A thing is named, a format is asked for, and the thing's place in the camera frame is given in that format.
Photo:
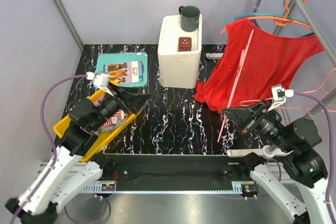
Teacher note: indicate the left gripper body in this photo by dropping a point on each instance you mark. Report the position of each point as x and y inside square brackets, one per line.
[112, 104]

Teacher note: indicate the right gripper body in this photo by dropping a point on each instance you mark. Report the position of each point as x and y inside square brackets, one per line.
[267, 124]

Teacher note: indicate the grey tank top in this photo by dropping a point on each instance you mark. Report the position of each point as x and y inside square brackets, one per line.
[111, 128]

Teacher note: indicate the pink wire hanger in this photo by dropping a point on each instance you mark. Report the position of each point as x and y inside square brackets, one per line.
[241, 62]
[319, 89]

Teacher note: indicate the pink wire hanger front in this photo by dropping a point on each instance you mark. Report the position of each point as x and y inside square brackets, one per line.
[319, 89]

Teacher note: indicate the red white striped tank top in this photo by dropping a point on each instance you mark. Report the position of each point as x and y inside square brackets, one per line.
[119, 115]

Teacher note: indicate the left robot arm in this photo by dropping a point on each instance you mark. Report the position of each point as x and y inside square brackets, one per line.
[73, 165]

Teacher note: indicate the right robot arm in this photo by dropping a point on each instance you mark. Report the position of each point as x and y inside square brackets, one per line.
[301, 162]

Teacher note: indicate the orange plastic hanger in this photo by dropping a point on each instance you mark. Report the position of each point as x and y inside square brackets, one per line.
[286, 19]

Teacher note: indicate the teal plastic hanger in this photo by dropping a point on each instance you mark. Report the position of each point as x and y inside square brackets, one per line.
[265, 14]

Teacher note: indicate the white rack foot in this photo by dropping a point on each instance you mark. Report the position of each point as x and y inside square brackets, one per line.
[266, 152]

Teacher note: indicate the dog picture book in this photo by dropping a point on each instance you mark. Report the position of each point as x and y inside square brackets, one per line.
[125, 73]

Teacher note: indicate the teal tray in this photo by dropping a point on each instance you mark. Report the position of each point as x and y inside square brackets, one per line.
[125, 57]

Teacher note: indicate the yellow plastic basket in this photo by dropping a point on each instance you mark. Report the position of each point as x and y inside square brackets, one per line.
[105, 137]

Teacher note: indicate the white foam box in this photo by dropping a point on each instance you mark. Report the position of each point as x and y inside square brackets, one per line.
[178, 69]

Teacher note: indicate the brown square box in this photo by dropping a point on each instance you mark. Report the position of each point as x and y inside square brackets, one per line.
[184, 44]

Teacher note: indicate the dark green mug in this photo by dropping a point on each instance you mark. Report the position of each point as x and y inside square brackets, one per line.
[189, 18]

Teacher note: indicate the metal clothes rack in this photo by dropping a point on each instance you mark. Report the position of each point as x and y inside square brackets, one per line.
[320, 15]

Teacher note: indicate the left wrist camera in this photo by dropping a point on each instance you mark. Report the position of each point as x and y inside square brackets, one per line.
[101, 80]

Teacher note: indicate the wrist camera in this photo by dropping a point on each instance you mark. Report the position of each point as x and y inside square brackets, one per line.
[101, 80]
[279, 95]

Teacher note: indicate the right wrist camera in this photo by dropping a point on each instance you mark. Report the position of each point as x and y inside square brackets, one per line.
[279, 95]

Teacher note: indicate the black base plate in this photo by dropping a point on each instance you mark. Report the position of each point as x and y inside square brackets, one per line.
[173, 174]

